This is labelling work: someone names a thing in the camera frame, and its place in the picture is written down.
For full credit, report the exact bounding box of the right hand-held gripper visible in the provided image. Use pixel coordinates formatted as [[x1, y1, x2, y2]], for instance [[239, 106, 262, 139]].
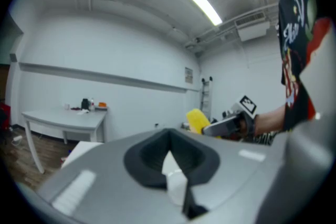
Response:
[[201, 95, 260, 141]]

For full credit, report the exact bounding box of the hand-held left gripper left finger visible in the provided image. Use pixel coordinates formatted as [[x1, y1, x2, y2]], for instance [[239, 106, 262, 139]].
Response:
[[36, 128, 190, 224]]

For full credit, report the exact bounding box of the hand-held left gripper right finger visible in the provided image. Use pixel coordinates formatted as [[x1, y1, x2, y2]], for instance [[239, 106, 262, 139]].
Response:
[[169, 128, 286, 224]]

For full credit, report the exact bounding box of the yellow corn cob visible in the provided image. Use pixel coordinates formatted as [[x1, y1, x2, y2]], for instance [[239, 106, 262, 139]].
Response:
[[186, 108, 211, 134]]

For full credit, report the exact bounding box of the person's right forearm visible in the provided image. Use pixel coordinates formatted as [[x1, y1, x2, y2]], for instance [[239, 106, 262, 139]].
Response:
[[254, 104, 287, 137]]

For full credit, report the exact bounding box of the metal ladder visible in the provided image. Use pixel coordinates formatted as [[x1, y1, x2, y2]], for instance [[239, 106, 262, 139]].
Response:
[[199, 76, 214, 116]]

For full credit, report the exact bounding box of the black white patterned cloth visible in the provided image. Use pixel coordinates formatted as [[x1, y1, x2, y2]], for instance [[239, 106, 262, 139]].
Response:
[[253, 130, 279, 146]]

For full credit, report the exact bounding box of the white table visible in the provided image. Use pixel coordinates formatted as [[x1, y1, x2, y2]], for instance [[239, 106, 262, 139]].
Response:
[[21, 108, 109, 174]]

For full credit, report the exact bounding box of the black printed t-shirt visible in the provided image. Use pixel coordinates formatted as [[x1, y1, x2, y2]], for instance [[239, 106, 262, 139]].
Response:
[[269, 0, 334, 132]]

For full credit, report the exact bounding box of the long ceiling light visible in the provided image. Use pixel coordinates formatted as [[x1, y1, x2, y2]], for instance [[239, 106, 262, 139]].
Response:
[[179, 0, 223, 26]]

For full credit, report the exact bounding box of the wall poster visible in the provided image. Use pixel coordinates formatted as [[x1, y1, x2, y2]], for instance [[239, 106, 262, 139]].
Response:
[[184, 67, 194, 84]]

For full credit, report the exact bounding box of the grey wall cable duct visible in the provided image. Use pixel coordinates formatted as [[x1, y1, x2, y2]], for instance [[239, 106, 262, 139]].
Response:
[[18, 61, 201, 94]]

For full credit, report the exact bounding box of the white wall air conditioner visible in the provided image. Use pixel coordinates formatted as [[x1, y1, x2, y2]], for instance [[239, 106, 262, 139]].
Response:
[[234, 11, 271, 42]]

